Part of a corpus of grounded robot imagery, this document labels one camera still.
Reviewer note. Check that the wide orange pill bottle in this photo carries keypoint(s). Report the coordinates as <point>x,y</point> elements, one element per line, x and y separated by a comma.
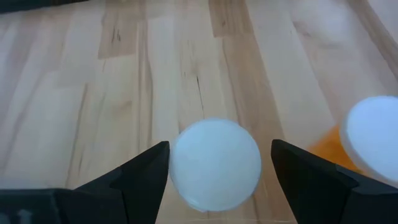
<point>370,137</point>

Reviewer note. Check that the clear bottle with pink pills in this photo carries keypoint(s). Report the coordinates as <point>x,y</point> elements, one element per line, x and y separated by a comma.
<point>215,165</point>

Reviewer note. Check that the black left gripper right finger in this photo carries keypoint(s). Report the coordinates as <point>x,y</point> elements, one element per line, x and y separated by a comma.
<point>317,193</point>

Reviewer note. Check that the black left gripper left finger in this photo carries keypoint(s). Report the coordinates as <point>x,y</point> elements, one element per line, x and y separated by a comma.
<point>140,193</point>

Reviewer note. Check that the black metal table frame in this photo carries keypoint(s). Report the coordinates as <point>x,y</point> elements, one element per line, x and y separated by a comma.
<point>31,4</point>

